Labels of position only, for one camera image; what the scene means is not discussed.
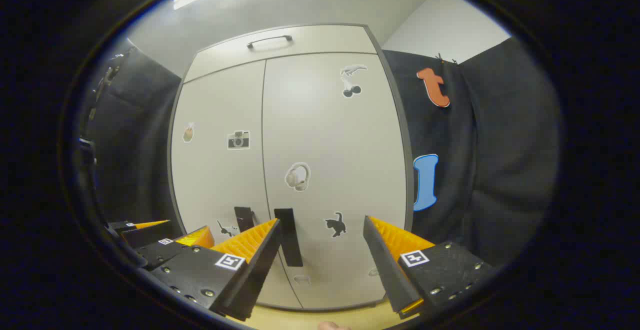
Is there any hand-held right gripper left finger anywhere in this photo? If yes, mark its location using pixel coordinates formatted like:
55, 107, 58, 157
150, 218, 282, 322

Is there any cabinet door with headphone sticker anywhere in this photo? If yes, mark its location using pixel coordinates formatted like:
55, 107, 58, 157
261, 52, 410, 310

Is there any black backdrop cloth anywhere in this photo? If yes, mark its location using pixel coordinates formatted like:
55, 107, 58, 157
82, 45, 183, 230
382, 37, 561, 270

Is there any cabinet door with camera sticker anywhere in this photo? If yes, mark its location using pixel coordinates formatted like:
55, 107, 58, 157
170, 60, 303, 309

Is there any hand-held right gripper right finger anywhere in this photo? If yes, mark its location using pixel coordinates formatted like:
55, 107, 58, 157
363, 215, 496, 319

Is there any white double-door shoe cabinet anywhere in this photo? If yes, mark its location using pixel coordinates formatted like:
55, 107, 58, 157
167, 23, 415, 311

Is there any grey drawer handle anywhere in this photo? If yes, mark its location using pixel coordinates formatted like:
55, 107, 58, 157
246, 35, 293, 49

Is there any black door handle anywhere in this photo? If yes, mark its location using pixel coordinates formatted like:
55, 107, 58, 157
234, 206, 256, 233
274, 208, 304, 267

